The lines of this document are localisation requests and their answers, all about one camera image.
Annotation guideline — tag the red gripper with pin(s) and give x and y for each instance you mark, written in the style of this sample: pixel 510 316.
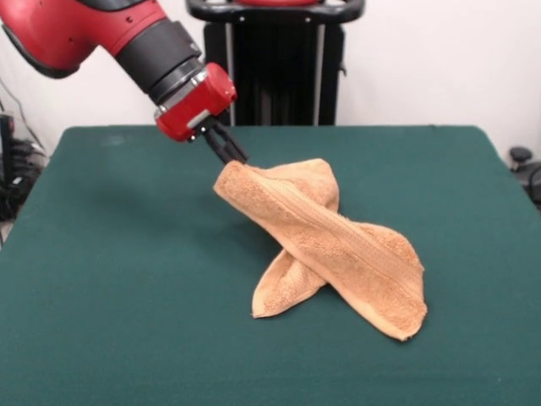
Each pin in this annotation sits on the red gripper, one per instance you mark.
pixel 194 105

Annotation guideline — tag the orange terry towel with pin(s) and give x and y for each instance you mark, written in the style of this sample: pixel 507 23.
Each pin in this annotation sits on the orange terry towel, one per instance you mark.
pixel 338 254

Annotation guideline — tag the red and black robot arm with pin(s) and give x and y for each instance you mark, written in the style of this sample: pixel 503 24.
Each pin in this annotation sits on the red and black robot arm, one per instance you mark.
pixel 84 34

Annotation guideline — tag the red robot base disc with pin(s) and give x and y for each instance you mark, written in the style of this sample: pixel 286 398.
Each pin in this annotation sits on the red robot base disc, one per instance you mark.
pixel 274 1

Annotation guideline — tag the dark green table cloth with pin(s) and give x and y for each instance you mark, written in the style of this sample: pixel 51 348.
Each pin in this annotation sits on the dark green table cloth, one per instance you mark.
pixel 127 275

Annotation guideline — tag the black electrical box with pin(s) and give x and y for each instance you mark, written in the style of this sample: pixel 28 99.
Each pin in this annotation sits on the black electrical box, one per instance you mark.
pixel 6 139

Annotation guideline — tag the black office chair base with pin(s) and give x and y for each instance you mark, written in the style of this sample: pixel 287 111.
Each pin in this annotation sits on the black office chair base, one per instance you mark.
pixel 520 154

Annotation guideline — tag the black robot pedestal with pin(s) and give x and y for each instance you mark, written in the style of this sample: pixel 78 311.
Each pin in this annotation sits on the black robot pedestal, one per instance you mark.
pixel 274 63

